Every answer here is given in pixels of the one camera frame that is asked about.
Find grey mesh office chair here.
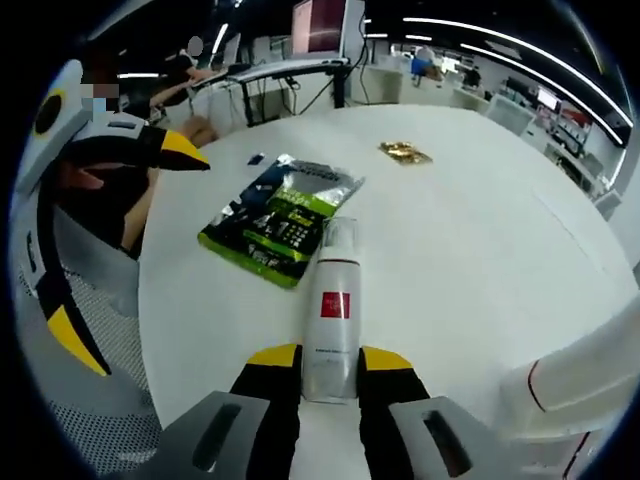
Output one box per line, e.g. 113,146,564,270
9,204,169,476

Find white low cabinet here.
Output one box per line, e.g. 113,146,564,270
359,64,404,106

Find silver blue skincare sachet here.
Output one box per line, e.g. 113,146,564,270
237,153,366,214

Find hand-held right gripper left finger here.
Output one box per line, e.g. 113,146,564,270
149,342,305,480

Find white standing desk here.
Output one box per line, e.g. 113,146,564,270
192,55,362,127

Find person's left leg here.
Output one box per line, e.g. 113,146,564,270
181,116,220,150

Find small clear skincare sachet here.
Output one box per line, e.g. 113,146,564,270
245,151,274,177

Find gold foil skincare sachet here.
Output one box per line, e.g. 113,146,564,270
377,140,434,170

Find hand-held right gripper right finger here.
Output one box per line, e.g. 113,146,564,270
357,344,524,480

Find long ceiling light strip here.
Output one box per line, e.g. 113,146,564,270
459,43,626,147
402,17,635,127

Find short ceiling light bar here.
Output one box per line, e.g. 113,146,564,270
212,22,230,57

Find red white display shelf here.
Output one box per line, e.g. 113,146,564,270
554,99,599,159

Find large computer monitor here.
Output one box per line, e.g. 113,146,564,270
291,0,367,60

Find person's left hand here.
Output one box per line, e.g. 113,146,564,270
64,165,105,191

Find large white skincare tube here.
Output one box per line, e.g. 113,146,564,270
499,299,640,434

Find person's head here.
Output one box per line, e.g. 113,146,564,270
82,52,124,126

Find black monitor cable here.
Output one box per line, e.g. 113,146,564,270
349,14,374,106

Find green black skincare sachet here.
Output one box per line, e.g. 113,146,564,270
197,187,339,291

